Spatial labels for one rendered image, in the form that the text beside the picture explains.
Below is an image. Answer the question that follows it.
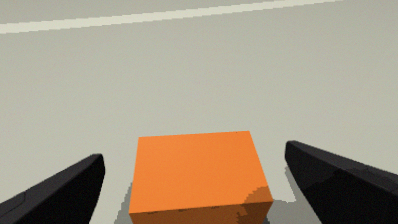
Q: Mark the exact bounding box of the orange block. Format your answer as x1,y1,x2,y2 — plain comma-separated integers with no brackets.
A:
129,131,274,224

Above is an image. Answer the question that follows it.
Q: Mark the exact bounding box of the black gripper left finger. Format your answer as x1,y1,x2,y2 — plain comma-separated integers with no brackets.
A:
0,153,105,224

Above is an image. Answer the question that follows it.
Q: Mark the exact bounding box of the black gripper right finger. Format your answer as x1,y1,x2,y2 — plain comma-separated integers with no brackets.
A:
285,140,398,224

